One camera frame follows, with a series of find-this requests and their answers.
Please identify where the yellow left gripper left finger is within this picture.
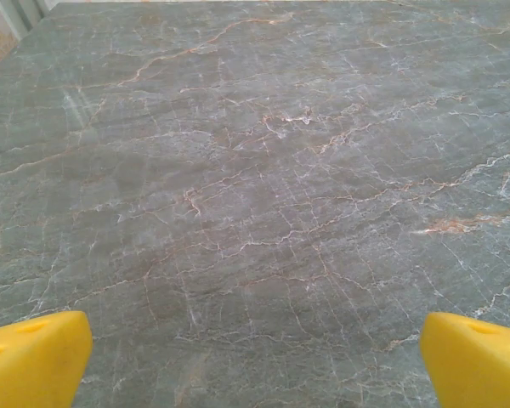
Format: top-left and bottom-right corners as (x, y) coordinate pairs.
(0, 310), (94, 408)

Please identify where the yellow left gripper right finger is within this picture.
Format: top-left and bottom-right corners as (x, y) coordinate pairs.
(421, 311), (510, 408)

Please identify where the aluminium frame post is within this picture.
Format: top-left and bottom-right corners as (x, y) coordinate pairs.
(3, 0), (52, 43)

